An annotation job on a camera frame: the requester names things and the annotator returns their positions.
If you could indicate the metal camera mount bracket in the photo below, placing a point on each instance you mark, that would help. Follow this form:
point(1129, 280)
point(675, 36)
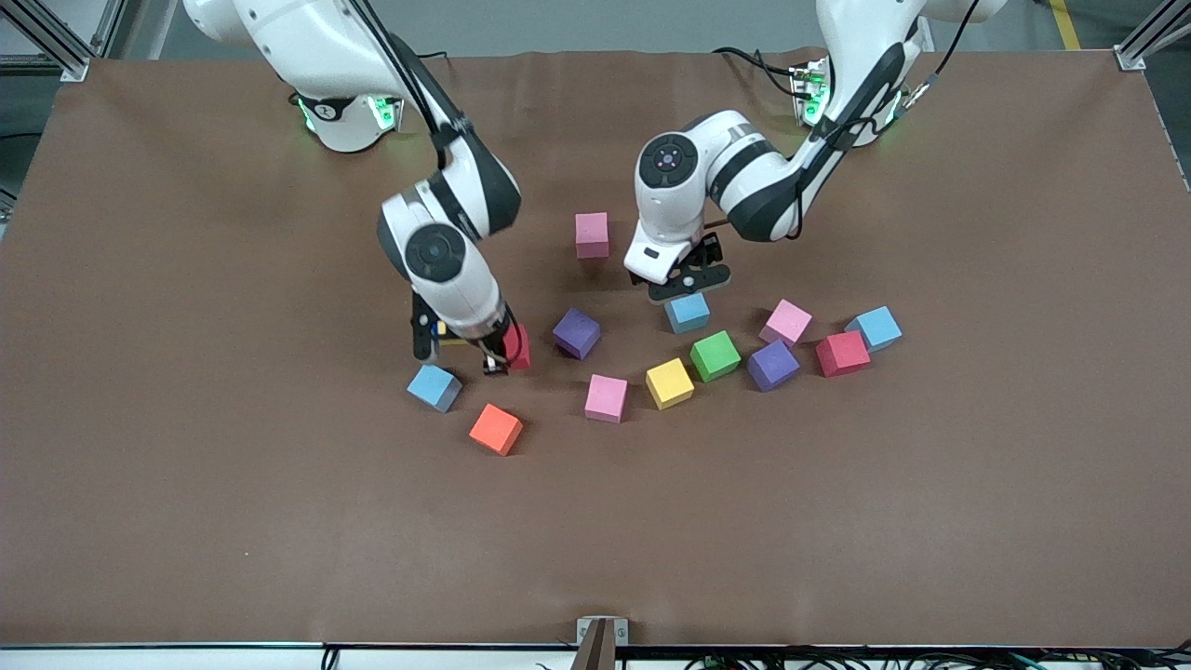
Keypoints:
point(600, 642)

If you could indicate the purple foam cube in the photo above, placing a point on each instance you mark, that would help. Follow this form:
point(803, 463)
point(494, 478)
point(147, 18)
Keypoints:
point(773, 365)
point(577, 332)

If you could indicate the brown table mat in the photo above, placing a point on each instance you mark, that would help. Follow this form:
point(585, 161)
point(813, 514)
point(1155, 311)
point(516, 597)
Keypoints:
point(279, 521)

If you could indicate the green foam cube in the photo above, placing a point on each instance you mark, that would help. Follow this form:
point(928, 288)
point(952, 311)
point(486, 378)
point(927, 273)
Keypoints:
point(715, 355)

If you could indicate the blue foam cube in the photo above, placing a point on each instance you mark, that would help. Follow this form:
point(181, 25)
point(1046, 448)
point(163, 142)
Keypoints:
point(875, 328)
point(434, 386)
point(689, 314)

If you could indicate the pink foam cube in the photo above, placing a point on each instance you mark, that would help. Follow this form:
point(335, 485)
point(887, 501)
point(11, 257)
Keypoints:
point(606, 398)
point(592, 233)
point(786, 322)

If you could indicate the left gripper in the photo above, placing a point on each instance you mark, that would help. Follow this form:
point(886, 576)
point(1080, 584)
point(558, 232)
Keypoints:
point(711, 251)

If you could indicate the orange foam cube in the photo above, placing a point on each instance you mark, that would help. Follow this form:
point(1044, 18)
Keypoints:
point(496, 429)

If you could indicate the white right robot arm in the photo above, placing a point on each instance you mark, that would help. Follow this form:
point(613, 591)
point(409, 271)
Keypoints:
point(437, 251)

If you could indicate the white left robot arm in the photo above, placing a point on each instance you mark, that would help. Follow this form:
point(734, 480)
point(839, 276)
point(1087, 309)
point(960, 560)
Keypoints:
point(744, 177)

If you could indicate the red foam cube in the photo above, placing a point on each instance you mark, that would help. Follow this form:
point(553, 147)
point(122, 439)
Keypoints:
point(843, 354)
point(519, 346)

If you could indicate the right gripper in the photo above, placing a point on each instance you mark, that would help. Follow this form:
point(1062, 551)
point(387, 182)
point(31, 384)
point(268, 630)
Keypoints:
point(498, 341)

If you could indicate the yellow foam cube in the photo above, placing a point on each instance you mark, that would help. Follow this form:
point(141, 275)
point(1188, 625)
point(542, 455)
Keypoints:
point(448, 333)
point(670, 382)

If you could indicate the aluminium frame post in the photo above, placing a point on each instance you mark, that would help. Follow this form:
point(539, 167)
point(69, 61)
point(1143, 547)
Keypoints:
point(1140, 46)
point(56, 46)

